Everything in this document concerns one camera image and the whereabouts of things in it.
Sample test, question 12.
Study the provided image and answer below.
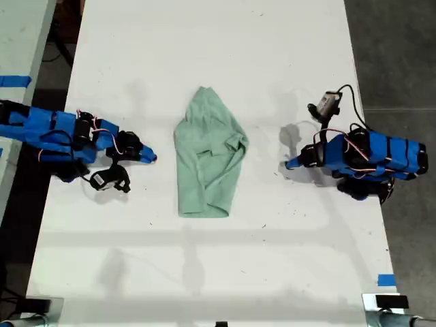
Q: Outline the black camera cable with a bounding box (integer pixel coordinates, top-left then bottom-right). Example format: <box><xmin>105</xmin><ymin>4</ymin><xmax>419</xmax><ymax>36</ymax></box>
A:
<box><xmin>335</xmin><ymin>84</ymin><xmax>371</xmax><ymax>132</ymax></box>

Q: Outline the silver table clamp plate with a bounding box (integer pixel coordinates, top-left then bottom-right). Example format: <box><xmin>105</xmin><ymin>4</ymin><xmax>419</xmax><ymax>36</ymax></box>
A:
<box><xmin>361</xmin><ymin>292</ymin><xmax>410</xmax><ymax>313</ymax></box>
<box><xmin>22</xmin><ymin>296</ymin><xmax>65</xmax><ymax>317</ymax></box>

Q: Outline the black camera stalk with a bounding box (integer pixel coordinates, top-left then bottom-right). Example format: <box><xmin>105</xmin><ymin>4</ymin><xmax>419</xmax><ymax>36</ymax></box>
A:
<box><xmin>313</xmin><ymin>116</ymin><xmax>334</xmax><ymax>146</ymax></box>

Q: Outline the pale green t-shirt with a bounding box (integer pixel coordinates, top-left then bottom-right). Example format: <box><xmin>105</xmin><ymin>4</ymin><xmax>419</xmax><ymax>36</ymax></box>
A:
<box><xmin>173</xmin><ymin>86</ymin><xmax>251</xmax><ymax>219</ymax></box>

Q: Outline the small black box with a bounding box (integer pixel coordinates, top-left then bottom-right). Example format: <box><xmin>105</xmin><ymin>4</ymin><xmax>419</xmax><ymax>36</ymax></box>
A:
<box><xmin>22</xmin><ymin>298</ymin><xmax>52</xmax><ymax>315</ymax></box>
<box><xmin>375</xmin><ymin>294</ymin><xmax>410</xmax><ymax>309</ymax></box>

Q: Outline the long blue tape strip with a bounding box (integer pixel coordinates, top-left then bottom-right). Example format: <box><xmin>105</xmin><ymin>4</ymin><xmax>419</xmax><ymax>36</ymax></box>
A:
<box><xmin>0</xmin><ymin>75</ymin><xmax>33</xmax><ymax>89</ymax></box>

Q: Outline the white side table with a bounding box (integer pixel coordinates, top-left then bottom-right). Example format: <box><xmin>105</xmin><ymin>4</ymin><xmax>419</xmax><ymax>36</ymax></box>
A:
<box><xmin>0</xmin><ymin>0</ymin><xmax>57</xmax><ymax>219</ymax></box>

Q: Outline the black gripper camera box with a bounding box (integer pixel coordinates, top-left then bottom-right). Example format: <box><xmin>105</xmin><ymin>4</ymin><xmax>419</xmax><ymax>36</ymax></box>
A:
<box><xmin>89</xmin><ymin>163</ymin><xmax>132</xmax><ymax>194</ymax></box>
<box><xmin>307</xmin><ymin>91</ymin><xmax>342</xmax><ymax>121</ymax></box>

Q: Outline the grey metal tube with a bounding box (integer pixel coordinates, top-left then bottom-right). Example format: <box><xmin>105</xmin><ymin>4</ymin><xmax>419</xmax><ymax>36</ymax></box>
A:
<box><xmin>0</xmin><ymin>314</ymin><xmax>48</xmax><ymax>327</ymax></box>
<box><xmin>365</xmin><ymin>310</ymin><xmax>436</xmax><ymax>327</ymax></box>

